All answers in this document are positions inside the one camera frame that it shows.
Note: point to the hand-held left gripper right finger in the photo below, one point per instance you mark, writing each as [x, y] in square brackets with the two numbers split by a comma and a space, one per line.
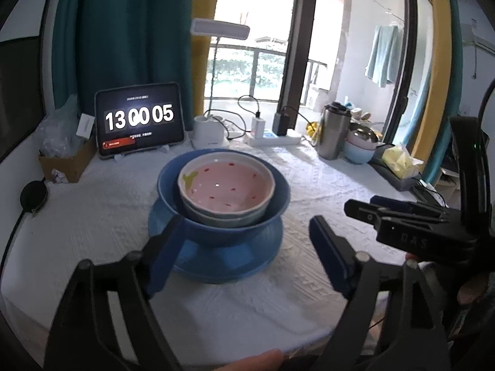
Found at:
[328, 257]

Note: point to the light blue plate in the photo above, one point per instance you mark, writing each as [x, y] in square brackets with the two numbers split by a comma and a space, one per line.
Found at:
[232, 264]

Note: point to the white power strip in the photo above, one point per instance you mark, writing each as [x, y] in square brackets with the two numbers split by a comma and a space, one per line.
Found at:
[270, 141]

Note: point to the balcony railing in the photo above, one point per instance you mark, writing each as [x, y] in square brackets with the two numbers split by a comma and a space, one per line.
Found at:
[251, 48]

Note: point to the clear tablet stand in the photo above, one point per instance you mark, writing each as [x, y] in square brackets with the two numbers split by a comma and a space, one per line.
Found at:
[164, 150]

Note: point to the blue bowl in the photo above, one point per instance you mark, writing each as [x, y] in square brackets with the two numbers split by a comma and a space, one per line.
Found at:
[216, 236]

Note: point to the pink speckled bowl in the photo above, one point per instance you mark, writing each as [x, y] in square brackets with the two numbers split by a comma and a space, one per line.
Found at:
[224, 185]

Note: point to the cream bowl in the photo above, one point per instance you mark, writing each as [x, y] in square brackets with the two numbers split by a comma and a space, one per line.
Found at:
[232, 222]

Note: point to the hanging pale blue towel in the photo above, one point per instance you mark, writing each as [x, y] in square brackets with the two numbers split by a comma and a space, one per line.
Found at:
[383, 58]

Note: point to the yellow packet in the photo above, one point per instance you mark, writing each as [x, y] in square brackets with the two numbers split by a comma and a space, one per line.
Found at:
[314, 129]

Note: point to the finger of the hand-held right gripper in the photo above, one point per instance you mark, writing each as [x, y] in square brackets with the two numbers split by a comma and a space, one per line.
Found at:
[410, 206]
[363, 211]

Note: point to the yellow cloth in tray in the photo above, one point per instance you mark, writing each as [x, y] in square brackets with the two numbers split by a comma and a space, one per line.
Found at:
[400, 160]

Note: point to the white charger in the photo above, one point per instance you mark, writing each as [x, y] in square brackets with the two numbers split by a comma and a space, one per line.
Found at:
[260, 127]

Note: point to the cardboard box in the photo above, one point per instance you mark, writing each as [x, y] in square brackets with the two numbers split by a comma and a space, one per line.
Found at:
[73, 166]

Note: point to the stainless steel tumbler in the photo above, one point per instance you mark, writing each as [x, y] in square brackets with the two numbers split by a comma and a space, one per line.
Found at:
[332, 139]

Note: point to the white textured tablecloth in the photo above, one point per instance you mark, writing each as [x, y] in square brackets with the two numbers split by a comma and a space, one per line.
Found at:
[96, 239]

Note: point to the clear plastic bag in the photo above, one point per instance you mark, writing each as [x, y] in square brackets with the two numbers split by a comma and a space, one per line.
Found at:
[58, 135]

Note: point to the tablet showing clock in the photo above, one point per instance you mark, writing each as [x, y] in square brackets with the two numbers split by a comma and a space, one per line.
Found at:
[139, 119]

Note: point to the small white box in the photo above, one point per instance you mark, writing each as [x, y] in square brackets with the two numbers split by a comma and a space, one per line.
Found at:
[86, 125]

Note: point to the person's right hand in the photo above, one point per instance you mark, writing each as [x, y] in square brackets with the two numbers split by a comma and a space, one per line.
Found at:
[477, 288]

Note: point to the crumpled white paper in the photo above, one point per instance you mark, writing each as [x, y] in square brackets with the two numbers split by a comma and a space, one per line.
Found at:
[57, 176]

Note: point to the white air conditioner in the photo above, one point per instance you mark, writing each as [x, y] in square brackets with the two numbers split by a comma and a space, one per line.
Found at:
[481, 38]

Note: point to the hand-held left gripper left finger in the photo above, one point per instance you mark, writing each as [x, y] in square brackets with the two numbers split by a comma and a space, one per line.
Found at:
[166, 257]

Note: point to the white desk lamp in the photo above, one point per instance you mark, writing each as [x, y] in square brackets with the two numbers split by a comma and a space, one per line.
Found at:
[210, 135]

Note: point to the person's left hand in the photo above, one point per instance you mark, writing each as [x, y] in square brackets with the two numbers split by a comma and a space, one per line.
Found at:
[259, 361]

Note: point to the dark door frame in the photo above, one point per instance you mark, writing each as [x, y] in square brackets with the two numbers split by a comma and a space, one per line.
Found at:
[297, 46]

